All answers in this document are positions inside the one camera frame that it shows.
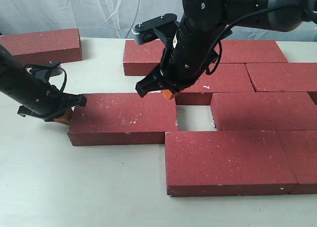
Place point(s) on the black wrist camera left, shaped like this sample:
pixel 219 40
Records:
pixel 46 71

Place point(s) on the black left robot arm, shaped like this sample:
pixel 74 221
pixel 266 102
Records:
pixel 39 89

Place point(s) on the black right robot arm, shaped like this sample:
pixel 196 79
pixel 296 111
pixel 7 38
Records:
pixel 274 15

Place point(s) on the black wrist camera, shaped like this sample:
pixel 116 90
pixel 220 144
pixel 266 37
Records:
pixel 46 71
pixel 162 27

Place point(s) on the red brick second row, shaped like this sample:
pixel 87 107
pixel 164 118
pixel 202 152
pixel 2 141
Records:
pixel 228 78
pixel 284 77

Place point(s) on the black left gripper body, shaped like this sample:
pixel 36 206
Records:
pixel 51 102

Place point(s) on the red brick chipped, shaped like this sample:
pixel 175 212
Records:
pixel 122 119

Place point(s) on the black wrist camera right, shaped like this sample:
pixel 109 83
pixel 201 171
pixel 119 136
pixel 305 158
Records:
pixel 162 27

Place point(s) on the red brick back row left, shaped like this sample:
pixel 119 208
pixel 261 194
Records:
pixel 140 60

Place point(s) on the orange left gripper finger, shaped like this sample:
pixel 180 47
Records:
pixel 65 118

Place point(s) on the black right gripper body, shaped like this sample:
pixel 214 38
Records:
pixel 185 58

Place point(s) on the white backdrop cloth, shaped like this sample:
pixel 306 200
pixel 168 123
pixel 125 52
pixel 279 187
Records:
pixel 93 18

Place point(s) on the red brick third row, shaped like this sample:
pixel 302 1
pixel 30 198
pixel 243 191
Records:
pixel 264 111

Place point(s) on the red brick back row right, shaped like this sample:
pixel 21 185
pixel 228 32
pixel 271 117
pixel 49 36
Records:
pixel 251 51

